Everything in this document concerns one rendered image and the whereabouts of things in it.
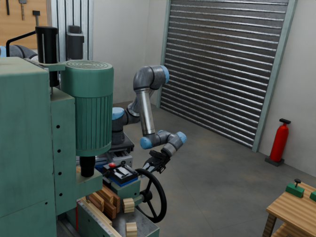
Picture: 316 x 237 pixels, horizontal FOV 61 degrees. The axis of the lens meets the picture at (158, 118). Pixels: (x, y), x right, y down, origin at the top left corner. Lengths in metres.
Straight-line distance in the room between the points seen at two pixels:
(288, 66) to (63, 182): 3.23
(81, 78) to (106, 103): 0.13
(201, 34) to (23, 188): 3.89
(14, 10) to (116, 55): 1.77
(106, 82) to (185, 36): 3.81
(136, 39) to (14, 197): 4.61
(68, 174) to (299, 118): 3.20
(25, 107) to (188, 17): 4.02
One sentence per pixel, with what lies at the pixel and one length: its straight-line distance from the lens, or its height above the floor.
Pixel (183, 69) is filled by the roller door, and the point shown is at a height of 0.86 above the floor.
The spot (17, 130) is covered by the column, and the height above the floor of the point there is 1.37.
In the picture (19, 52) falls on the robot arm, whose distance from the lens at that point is 1.62.
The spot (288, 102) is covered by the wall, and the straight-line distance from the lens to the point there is 3.80.
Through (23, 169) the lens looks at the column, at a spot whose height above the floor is 1.25.
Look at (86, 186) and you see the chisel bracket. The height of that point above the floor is 1.05.
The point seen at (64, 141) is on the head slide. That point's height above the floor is 1.28.
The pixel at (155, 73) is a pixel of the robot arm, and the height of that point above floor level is 1.36.
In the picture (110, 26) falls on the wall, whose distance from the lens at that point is 4.93.
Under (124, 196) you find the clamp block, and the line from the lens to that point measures 1.27.
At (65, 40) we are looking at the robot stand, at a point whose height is 1.48.
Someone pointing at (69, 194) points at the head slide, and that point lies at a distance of 1.03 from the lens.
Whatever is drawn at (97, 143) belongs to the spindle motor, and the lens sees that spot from 0.97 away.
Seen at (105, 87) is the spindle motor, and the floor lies 1.45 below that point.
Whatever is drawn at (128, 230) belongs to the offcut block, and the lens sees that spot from 1.07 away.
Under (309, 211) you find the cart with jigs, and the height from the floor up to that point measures 0.53.
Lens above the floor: 1.69
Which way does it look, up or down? 21 degrees down
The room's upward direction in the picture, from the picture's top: 6 degrees clockwise
